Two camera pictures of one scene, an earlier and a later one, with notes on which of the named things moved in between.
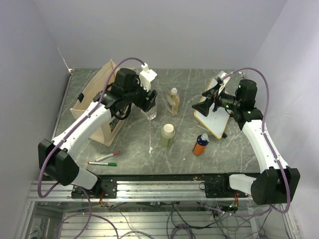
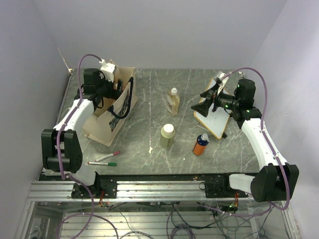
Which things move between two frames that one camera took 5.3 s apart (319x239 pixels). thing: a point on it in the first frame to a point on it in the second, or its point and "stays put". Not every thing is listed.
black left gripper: [144, 103] to [113, 93]
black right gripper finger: [203, 107] stays put
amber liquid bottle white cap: [173, 100] stays put
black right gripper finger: [210, 92] stays put
